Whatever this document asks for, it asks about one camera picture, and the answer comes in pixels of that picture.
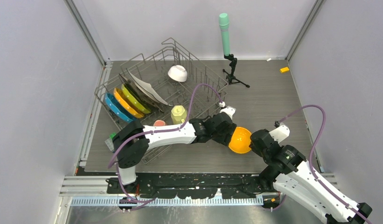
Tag orange bowl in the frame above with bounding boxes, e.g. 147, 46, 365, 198
228, 126, 251, 154

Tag yellow green mug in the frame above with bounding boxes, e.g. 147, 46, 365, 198
171, 105, 188, 125

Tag white bowl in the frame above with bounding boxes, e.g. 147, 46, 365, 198
167, 65, 188, 82

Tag square floral plate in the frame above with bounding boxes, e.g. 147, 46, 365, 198
119, 75, 164, 112

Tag green polka dot plate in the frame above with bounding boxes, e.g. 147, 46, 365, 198
121, 84, 151, 114

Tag orange polka dot plate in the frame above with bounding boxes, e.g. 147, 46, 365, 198
113, 88, 144, 119

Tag blue polka dot plate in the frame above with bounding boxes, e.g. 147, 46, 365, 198
104, 92, 137, 123

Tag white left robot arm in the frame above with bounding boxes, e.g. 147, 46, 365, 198
109, 112, 237, 193

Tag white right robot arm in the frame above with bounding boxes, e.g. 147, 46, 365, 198
250, 126, 372, 224

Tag small yellow block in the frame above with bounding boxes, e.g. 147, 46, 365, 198
279, 67, 290, 73

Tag green microphone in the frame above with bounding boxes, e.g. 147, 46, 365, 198
218, 13, 230, 56

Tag blue green toy blocks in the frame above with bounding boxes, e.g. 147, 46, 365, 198
104, 132, 116, 152

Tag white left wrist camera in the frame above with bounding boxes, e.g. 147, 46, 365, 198
219, 101, 236, 120

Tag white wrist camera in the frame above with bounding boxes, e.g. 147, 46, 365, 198
269, 123, 290, 143
219, 101, 236, 120

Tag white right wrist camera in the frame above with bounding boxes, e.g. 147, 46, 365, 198
269, 123, 290, 143

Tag grey wire dish rack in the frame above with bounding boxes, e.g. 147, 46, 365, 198
95, 37, 229, 165

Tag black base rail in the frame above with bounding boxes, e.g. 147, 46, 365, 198
123, 173, 275, 199

